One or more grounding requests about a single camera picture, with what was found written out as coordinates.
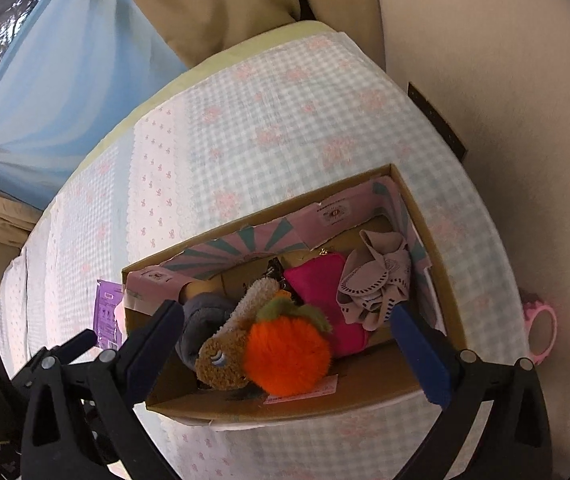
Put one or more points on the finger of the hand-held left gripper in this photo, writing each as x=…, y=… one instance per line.
x=99, y=425
x=81, y=343

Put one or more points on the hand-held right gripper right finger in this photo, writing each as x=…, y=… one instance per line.
x=422, y=360

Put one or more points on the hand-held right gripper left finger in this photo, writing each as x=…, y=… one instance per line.
x=157, y=350

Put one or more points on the purple plastic packet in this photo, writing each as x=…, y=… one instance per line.
x=107, y=310

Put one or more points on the grey sock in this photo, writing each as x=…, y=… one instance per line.
x=205, y=315

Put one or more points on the brown plush toy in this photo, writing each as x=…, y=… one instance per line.
x=220, y=360

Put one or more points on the cardboard box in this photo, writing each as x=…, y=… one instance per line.
x=315, y=405

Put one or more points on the orange fluffy pompom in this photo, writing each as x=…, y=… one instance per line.
x=285, y=350

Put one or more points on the magenta pouch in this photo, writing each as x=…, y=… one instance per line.
x=315, y=275

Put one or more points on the pink plastic object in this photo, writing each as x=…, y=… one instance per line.
x=540, y=330

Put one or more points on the dark strip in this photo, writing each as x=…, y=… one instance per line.
x=437, y=117

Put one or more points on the light blue hanging cloth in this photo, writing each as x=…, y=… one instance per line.
x=65, y=85

